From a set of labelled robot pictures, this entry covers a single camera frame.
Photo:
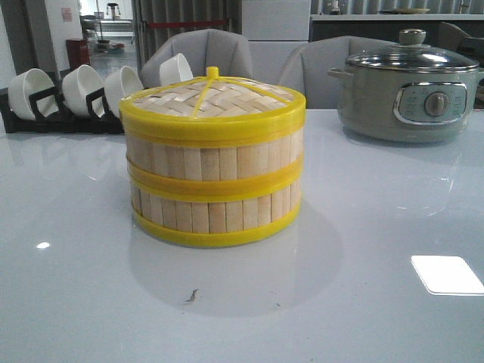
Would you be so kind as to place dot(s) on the bamboo steamer basket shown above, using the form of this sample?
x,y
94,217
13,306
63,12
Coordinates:
x,y
216,213
215,170

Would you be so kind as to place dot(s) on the woven bamboo steamer lid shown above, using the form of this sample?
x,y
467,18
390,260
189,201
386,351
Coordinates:
x,y
213,111

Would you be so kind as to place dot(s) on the grey chair left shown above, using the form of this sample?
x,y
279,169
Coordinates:
x,y
230,52

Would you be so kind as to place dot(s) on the grey chair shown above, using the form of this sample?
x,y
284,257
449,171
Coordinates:
x,y
230,52
306,68

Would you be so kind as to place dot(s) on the white bowl right upright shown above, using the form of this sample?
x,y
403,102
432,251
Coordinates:
x,y
175,70

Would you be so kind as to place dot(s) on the grey chair right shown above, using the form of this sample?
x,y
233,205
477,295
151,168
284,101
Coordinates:
x,y
306,68

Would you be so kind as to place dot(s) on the black dish rack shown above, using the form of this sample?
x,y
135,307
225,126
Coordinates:
x,y
100,119

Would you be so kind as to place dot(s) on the white cabinet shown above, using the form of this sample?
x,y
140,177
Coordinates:
x,y
274,29

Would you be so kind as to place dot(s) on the grey electric cooking pot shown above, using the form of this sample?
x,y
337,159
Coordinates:
x,y
406,106

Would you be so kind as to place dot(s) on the red bin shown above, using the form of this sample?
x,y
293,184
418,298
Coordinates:
x,y
77,52

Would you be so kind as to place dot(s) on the glass pot lid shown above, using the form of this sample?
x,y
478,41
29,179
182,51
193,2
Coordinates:
x,y
412,55

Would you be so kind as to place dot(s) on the white bowl far left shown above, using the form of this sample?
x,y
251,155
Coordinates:
x,y
24,85

